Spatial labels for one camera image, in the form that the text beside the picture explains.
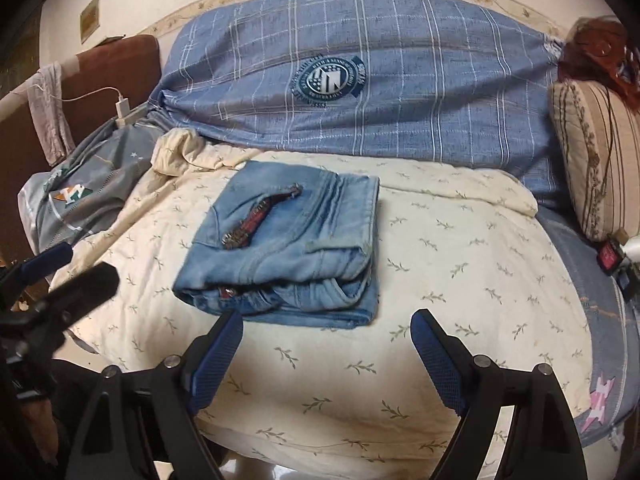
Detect light blue denim pants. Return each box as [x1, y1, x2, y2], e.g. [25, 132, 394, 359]
[172, 160, 380, 330]

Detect grey pillow with logo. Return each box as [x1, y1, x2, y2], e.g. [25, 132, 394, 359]
[17, 119, 166, 254]

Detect blue grey bedsheet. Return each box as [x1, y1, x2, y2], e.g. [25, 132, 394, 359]
[537, 207, 639, 446]

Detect cream floral quilt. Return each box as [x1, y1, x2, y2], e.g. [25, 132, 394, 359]
[53, 128, 592, 479]

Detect pink cloth on headboard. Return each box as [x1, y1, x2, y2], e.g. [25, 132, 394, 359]
[27, 62, 76, 167]

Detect small red object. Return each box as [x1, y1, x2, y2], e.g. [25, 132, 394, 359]
[597, 238, 625, 275]

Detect brown wooden headboard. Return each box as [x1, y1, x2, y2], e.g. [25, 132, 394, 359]
[1, 35, 160, 263]

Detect white tube object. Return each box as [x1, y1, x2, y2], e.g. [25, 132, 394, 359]
[622, 235, 640, 263]

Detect beige striped pillow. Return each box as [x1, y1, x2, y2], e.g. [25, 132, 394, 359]
[549, 80, 639, 242]

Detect blue plaid blanket with emblem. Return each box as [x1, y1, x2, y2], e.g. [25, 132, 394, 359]
[149, 0, 570, 209]

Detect white charger with cable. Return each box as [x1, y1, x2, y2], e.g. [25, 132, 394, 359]
[58, 86, 146, 128]

